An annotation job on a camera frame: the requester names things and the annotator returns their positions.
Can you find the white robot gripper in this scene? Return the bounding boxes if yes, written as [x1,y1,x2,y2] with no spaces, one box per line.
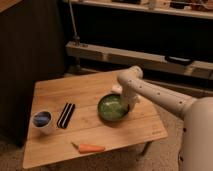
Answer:
[121,88,140,111]

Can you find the green ceramic bowl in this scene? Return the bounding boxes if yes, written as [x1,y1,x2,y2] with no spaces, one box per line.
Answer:
[97,94,129,122]

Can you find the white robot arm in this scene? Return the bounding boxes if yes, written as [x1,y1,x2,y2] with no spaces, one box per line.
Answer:
[117,66,213,171]

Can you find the small white box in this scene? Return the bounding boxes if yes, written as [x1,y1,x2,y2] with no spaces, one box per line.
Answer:
[111,85,122,94]

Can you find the long white shelf beam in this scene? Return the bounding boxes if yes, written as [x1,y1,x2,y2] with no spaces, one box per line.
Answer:
[66,41,213,78]

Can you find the metal pole stand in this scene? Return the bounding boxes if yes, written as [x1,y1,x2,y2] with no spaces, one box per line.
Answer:
[68,0,86,74]

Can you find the black striped rectangular block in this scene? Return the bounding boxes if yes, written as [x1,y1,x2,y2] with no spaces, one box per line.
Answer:
[57,103,75,129]

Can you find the orange carrot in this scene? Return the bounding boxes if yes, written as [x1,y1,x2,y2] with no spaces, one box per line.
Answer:
[72,143,105,154]

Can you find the wooden table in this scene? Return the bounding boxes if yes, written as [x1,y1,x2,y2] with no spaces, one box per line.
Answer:
[23,71,168,169]

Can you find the white cup with blue contents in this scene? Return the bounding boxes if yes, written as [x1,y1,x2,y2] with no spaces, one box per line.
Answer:
[32,111,53,135]

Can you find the upper white shelf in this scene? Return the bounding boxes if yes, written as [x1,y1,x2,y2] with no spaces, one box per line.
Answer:
[63,0,213,21]

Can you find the dark cabinet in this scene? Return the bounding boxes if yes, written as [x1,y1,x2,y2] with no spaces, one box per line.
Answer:
[0,0,65,146]

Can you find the black handle on beam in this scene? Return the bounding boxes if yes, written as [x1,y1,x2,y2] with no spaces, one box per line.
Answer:
[164,56,194,66]

